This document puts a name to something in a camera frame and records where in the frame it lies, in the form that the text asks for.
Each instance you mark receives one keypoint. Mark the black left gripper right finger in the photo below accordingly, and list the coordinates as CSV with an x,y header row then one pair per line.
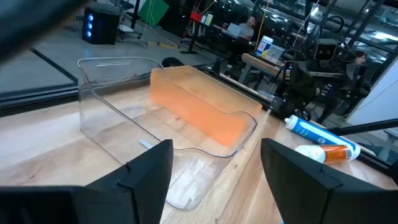
x,y
311,199

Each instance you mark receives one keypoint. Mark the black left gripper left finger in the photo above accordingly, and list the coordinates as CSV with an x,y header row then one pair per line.
x,y
140,186

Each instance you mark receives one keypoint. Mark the orange sealant tube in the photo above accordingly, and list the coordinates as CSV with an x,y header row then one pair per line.
x,y
332,154

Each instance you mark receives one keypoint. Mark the blue silicone tube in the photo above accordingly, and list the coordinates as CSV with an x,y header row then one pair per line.
x,y
314,132

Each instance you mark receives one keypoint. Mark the orange translucent plastic bin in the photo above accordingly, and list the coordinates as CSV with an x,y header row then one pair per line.
x,y
199,109

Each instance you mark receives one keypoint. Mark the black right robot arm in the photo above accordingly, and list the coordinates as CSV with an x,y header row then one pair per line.
x,y
295,81

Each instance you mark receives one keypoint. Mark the person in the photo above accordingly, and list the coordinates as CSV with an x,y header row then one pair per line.
x,y
360,57
247,29

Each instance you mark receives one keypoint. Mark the small clear plastic box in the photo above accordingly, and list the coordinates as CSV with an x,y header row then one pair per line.
x,y
275,53

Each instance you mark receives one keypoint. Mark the wooden workbench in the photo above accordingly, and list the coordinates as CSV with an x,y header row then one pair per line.
x,y
258,63

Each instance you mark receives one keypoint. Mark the clear plastic bin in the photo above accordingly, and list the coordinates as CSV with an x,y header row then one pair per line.
x,y
102,102

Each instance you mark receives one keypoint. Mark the grey laptop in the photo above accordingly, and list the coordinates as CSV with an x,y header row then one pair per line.
x,y
233,29

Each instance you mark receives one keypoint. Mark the red box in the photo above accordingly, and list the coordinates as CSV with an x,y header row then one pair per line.
x,y
196,16

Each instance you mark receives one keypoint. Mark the black computer tower blue lights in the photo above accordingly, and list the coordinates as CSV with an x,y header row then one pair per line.
x,y
101,25

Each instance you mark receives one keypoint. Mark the green board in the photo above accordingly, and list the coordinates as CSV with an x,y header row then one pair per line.
x,y
154,12

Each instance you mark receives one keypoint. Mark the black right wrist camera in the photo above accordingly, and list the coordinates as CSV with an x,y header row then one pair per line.
x,y
325,51

